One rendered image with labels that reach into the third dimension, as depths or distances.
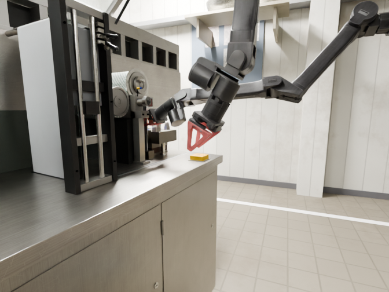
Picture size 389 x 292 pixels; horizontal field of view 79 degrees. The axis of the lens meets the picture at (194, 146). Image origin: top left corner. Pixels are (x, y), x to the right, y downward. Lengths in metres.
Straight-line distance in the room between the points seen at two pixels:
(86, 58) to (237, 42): 0.47
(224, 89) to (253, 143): 3.03
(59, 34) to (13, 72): 0.46
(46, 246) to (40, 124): 0.55
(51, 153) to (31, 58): 0.34
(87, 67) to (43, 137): 0.34
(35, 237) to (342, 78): 3.47
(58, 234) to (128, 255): 0.28
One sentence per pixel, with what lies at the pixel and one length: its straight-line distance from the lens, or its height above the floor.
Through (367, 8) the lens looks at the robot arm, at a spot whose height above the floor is 1.50.
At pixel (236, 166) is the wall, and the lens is 3.70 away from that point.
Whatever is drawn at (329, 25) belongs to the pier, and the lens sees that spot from 3.44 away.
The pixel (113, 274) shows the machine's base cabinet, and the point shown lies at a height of 0.69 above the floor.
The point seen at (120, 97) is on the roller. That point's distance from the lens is 1.04.
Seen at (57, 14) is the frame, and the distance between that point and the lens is 0.78.
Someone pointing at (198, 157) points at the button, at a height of 0.92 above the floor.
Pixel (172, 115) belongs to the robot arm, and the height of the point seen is 1.12.
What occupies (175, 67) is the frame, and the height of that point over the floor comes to 1.48.
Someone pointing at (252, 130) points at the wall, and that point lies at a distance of 3.57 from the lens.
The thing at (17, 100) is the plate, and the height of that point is 1.18.
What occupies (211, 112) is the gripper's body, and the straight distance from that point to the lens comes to 0.59.
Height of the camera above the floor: 1.15
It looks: 9 degrees down
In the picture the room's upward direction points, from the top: straight up
